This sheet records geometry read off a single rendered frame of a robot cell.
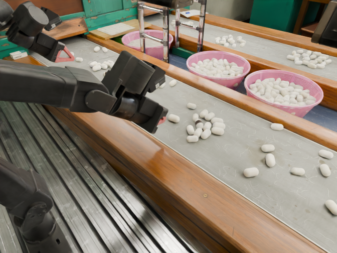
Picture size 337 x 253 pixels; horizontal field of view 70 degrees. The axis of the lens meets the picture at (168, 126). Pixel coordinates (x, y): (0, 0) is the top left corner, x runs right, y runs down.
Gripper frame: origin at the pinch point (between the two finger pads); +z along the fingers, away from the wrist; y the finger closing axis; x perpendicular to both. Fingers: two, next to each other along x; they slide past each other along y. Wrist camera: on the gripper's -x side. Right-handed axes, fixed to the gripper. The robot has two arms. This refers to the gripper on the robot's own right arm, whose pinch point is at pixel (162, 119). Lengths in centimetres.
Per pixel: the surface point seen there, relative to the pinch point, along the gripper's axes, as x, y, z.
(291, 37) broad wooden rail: -64, 5, 80
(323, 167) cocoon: -7.8, -36.7, 18.0
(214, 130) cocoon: -3.4, -9.0, 13.0
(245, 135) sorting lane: -6.1, -16.1, 18.6
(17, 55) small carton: 8, 82, -2
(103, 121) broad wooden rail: 9.2, 17.1, -2.4
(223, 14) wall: -144, 153, 246
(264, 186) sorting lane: 2.5, -28.5, 8.7
